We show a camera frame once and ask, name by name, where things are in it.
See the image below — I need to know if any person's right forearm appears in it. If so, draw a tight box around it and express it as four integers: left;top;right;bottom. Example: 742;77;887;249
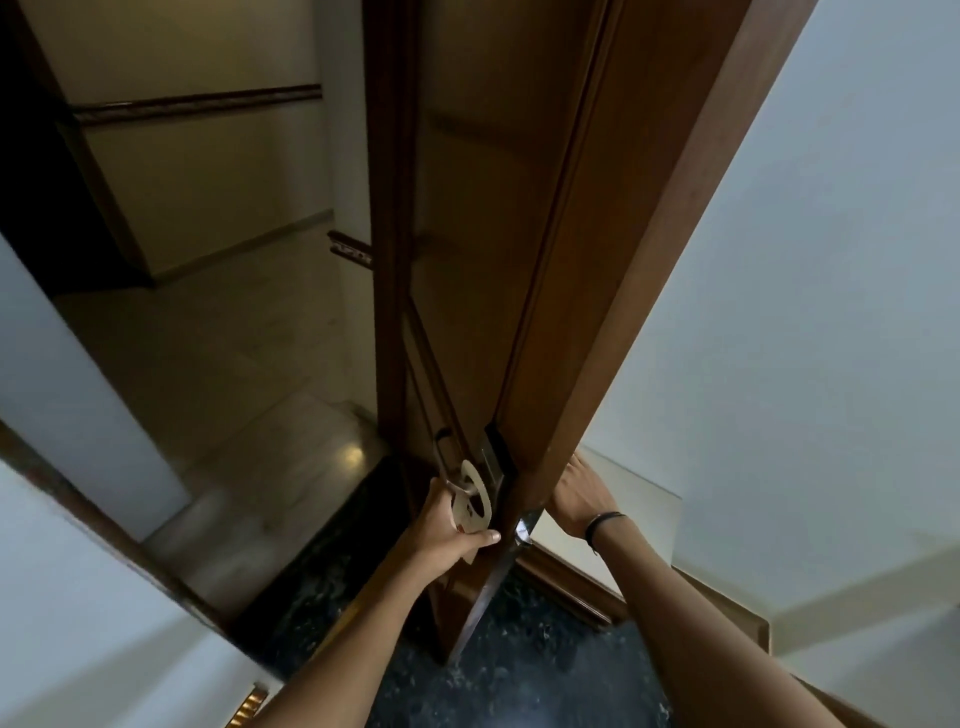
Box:
589;514;850;728

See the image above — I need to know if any brown wooden door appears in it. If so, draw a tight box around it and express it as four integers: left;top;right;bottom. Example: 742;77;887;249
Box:
363;0;820;666

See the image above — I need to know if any dark wooden wall rail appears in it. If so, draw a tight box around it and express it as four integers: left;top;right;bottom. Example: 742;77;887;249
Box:
70;83;324;126

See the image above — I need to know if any brown wooden skirting board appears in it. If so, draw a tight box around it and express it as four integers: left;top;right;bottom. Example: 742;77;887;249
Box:
512;553;633;630

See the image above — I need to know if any person's right hand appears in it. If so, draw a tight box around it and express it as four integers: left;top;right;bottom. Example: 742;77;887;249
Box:
543;450;621;540

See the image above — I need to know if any black wristband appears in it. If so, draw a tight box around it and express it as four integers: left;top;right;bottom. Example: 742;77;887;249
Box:
582;510;626;557

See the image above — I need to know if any black door lock plate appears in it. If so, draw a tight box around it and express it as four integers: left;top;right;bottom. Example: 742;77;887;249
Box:
480;423;516;483

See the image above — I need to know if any dark door lever handle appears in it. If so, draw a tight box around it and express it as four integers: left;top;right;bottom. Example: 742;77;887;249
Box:
433;426;472;489

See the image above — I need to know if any person's left hand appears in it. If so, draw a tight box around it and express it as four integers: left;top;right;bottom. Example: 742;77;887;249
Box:
408;477;503;576

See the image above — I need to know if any person's left forearm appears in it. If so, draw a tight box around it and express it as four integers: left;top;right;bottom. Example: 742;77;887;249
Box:
257;541;481;728

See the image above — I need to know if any brass door hinge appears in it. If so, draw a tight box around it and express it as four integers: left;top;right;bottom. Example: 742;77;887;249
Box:
223;681;270;728

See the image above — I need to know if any brown wooden door frame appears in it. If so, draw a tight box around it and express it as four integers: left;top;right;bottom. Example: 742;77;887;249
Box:
0;420;288;687

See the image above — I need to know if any beige door hanger sign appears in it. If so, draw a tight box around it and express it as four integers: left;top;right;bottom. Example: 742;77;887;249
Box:
447;459;493;537

